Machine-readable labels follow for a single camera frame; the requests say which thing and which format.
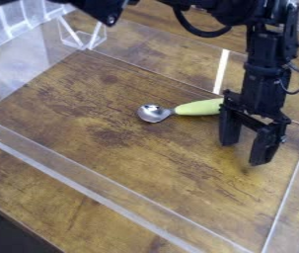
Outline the green handled metal spoon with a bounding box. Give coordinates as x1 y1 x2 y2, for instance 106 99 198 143
138 98 223 123

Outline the clear acrylic tray enclosure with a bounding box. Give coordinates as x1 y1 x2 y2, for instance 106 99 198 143
0 16 299 253

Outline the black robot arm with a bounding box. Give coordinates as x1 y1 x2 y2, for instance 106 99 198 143
50 0 299 166

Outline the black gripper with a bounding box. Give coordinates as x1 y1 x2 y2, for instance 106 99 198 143
218 62 293 167

